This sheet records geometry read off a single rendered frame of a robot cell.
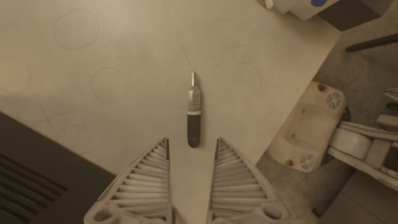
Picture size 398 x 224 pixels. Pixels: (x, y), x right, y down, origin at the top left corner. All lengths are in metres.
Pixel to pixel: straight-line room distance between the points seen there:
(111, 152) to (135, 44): 0.22
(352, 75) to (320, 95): 0.71
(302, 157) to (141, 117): 1.00
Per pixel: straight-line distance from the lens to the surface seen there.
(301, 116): 1.12
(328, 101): 1.14
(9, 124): 0.43
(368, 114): 1.90
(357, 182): 1.73
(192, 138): 0.27
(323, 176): 1.82
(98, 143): 0.36
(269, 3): 0.23
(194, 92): 0.26
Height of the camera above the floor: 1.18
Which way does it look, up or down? 85 degrees down
